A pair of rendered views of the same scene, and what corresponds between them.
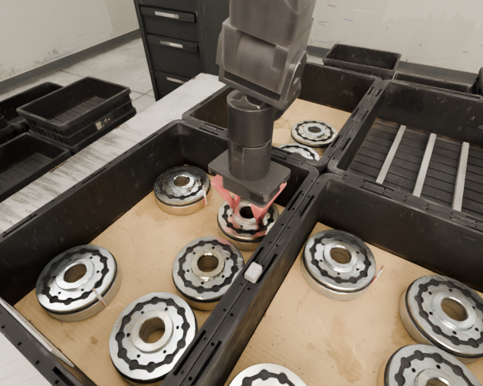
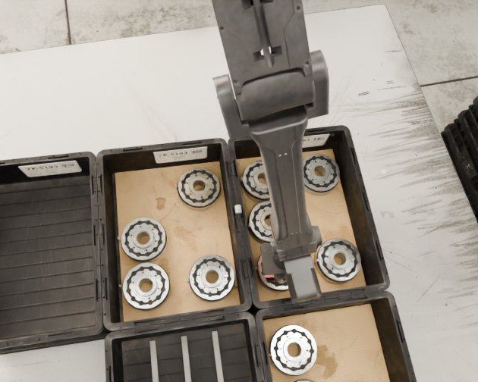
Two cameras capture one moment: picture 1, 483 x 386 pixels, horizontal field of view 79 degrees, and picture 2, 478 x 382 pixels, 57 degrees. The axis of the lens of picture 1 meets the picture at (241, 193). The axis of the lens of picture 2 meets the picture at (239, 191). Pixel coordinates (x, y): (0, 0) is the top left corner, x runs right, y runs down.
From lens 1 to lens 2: 76 cm
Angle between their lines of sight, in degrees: 60
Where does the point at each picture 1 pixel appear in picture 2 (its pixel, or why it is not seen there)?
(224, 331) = (230, 182)
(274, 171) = (271, 265)
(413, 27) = not seen: outside the picture
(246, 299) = (232, 198)
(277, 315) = (222, 230)
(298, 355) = (202, 220)
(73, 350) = not seen: hidden behind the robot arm
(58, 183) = (458, 233)
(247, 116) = not seen: hidden behind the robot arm
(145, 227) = (328, 222)
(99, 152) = not seen: outside the picture
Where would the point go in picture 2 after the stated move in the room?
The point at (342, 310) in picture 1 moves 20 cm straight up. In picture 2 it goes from (195, 256) to (193, 234)
